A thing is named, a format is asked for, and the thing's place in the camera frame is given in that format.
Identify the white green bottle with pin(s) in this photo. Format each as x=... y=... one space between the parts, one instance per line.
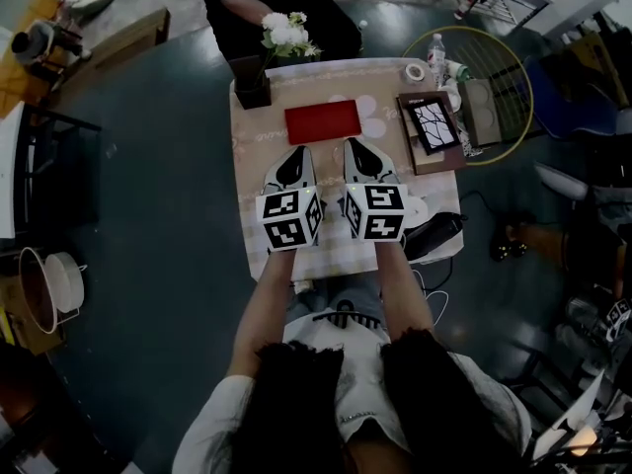
x=459 y=72

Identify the long wooden plank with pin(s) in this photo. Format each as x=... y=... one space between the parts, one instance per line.
x=138 y=32

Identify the dark brown box vase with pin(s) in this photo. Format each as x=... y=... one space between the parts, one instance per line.
x=252 y=98

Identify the beige box with circles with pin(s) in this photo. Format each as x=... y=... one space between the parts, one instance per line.
x=481 y=116

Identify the blue chair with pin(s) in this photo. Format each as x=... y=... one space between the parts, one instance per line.
x=573 y=102

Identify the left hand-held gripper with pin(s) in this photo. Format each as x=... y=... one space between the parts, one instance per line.
x=289 y=225

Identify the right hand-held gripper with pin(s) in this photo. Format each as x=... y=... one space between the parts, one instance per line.
x=377 y=215

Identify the white tape roll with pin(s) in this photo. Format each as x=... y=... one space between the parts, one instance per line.
x=409 y=72

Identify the person's grey jeans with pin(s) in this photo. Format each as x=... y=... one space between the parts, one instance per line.
x=355 y=299

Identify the cardboard box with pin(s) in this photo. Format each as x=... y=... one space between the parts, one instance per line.
x=15 y=324

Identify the person's right forearm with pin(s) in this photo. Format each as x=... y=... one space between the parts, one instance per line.
x=400 y=289

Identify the white round container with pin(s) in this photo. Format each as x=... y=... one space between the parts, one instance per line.
x=66 y=279

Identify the clear water bottle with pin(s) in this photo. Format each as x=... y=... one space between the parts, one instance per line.
x=437 y=57

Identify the black zip case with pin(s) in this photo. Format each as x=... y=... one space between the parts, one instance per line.
x=434 y=230

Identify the person's left forearm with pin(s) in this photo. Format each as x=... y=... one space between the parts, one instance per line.
x=266 y=304

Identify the orange board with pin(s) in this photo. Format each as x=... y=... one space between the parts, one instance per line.
x=15 y=82

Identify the person's white shirt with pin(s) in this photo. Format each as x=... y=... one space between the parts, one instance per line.
x=360 y=378

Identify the table with checkered cloth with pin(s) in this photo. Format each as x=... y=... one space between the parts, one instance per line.
x=261 y=245

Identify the black picture frame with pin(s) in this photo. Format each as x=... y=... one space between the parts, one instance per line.
x=434 y=126

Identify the white flower bouquet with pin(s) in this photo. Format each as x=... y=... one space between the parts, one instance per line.
x=284 y=32

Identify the white flower-shaped coaster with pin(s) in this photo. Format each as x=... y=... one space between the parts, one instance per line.
x=372 y=126

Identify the black shelf rack white top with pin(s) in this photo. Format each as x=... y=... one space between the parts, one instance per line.
x=7 y=190

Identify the person's white shoe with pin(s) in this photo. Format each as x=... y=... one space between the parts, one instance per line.
x=303 y=287

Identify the black white patterned card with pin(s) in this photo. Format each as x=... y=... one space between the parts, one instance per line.
x=474 y=152

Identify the spare hand-held gripper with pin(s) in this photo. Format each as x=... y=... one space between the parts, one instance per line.
x=619 y=314

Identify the red rectangular tray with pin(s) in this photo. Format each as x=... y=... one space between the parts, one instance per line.
x=323 y=122

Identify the brown white-rimmed round tray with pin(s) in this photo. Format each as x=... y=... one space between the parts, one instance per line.
x=37 y=289

